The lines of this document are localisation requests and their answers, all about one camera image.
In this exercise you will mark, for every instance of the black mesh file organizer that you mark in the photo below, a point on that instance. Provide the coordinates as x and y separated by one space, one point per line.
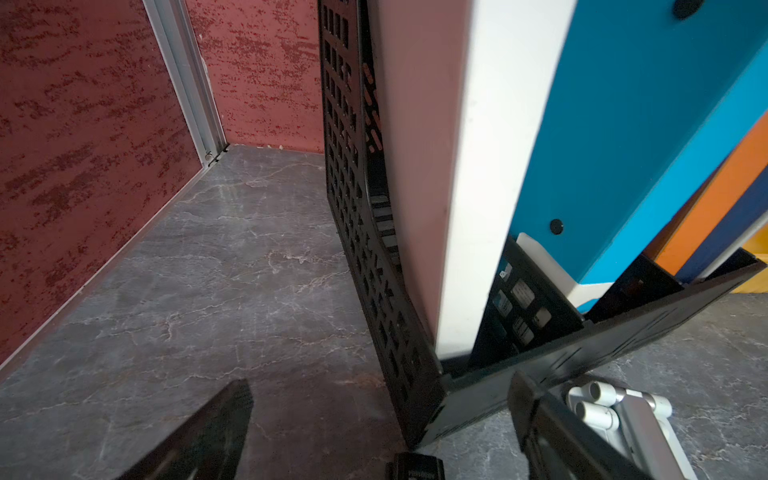
547 340

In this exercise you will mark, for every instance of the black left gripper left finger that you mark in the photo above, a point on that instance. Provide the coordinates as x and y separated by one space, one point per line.
208 445

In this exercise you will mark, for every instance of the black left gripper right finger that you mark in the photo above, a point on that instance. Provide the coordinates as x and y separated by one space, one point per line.
556 443

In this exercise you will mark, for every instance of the white grey book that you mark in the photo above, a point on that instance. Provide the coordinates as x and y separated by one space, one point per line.
462 88

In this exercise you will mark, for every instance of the left aluminium corner post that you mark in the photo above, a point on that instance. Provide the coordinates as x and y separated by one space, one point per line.
173 30

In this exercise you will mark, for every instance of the small black device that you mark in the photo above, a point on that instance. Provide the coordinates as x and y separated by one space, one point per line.
414 466

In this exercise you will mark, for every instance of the teal book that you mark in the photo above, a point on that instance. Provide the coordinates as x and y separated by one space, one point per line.
649 98

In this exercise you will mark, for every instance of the orange blue book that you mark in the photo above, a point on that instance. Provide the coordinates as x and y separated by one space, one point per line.
727 209

